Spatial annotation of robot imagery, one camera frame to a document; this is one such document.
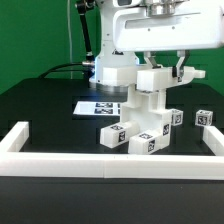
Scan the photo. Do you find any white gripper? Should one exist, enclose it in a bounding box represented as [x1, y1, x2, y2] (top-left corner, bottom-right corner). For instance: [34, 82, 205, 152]
[113, 0, 224, 82]

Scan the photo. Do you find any white chair back frame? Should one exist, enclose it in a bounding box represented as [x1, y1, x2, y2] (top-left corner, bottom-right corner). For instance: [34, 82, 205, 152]
[102, 65, 205, 113]

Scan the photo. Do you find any white chair seat block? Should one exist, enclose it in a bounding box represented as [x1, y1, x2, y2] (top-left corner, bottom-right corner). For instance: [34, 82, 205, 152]
[119, 89, 173, 141]

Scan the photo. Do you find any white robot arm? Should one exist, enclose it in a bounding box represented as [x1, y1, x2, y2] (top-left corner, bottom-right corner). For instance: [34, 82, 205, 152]
[91, 0, 224, 86]

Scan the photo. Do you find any white tagged cube near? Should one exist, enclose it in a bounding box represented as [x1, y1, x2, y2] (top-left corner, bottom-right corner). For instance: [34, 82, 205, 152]
[171, 109, 183, 126]

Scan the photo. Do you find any white tagged cube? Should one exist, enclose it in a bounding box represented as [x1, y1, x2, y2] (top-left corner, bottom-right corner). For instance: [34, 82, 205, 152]
[195, 110, 213, 126]
[171, 109, 183, 126]

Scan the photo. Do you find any white tagged cube far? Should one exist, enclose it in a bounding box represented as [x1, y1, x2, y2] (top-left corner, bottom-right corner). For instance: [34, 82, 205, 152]
[195, 110, 213, 126]

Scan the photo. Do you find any white tag marker sheet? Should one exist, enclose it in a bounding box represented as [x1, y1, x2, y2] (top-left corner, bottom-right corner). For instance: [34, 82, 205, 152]
[73, 101, 120, 116]

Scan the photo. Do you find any black cable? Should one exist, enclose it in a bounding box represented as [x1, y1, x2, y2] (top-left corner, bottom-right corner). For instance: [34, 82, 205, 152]
[38, 61, 96, 80]

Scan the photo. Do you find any white hanging cable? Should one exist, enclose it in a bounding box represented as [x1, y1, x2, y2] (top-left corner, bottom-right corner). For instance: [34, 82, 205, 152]
[66, 0, 74, 80]

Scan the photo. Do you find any white U-shaped fence frame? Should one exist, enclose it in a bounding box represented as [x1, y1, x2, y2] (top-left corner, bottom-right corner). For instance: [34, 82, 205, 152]
[0, 122, 224, 180]

